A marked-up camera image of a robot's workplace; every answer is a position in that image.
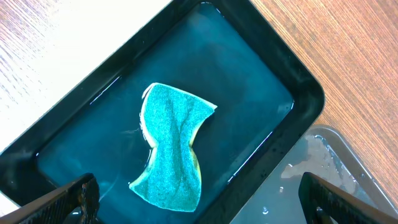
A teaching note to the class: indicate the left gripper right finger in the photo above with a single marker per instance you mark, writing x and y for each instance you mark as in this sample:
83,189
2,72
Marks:
322,202

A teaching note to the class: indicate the green yellow sponge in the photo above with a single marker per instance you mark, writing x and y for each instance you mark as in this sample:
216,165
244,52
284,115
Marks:
170,119

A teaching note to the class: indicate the small dark blue tray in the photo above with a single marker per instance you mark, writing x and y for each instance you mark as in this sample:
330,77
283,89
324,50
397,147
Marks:
222,51

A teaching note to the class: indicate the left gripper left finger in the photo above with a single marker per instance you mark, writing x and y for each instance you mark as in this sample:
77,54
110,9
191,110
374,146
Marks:
75,202

